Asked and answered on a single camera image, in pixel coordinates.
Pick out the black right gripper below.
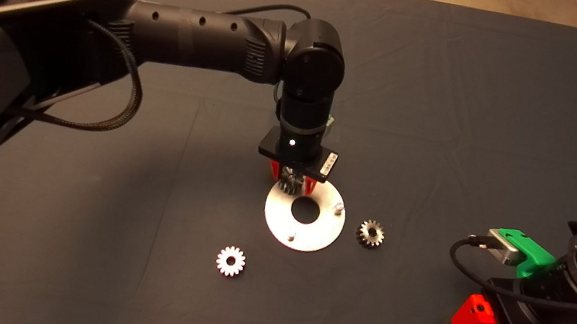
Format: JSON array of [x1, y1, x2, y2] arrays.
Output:
[[450, 251, 577, 324]]

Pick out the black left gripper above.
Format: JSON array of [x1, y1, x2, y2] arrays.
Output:
[[253, 122, 342, 199]]

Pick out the dark steel planetary gear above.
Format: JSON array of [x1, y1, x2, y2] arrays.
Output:
[[354, 218, 388, 251], [276, 166, 304, 197]]

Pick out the bright steel planetary gear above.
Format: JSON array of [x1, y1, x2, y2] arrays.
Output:
[[213, 243, 249, 280]]

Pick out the round metal carrier plate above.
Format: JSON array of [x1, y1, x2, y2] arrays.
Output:
[[258, 170, 352, 258]]

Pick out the dark grey table cloth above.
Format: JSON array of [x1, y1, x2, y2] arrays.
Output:
[[0, 0, 577, 324]]

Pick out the black camera cable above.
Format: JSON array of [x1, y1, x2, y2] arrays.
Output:
[[444, 230, 577, 309]]

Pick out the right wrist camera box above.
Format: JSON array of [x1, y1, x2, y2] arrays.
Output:
[[483, 227, 524, 267]]

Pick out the right green camera mount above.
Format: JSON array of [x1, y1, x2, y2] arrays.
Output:
[[489, 225, 560, 284]]

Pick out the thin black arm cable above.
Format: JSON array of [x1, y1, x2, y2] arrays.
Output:
[[220, 0, 313, 29]]

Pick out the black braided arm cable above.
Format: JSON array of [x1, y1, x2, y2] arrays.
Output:
[[0, 8, 154, 140]]

